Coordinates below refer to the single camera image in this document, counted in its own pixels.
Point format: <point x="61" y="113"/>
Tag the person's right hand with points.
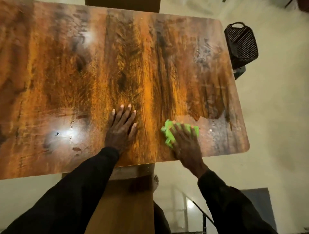
<point x="187" y="149"/>

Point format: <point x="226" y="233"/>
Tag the person's left hand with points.
<point x="118" y="135"/>

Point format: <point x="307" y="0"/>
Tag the person's left little finger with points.
<point x="112" y="118"/>

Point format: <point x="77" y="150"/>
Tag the person's right fingers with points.
<point x="184" y="132"/>

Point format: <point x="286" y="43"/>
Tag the person's left middle finger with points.
<point x="126" y="115"/>

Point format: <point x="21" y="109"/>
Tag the person's left thumb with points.
<point x="133" y="132"/>

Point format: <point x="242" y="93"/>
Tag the green cleaning cloth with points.
<point x="167" y="133"/>

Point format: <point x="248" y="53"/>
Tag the person's right forearm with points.
<point x="231" y="207"/>

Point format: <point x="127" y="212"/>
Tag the person's left forearm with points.
<point x="72" y="195"/>

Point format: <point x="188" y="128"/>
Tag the person's bare foot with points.
<point x="156" y="182"/>

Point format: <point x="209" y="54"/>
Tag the person's dark trouser leg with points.
<point x="160" y="220"/>

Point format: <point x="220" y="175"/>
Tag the black woven basket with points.
<point x="241" y="44"/>

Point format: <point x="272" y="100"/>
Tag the dark blue floor mat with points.
<point x="262" y="205"/>

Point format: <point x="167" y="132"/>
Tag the black metal frame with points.
<point x="204" y="217"/>

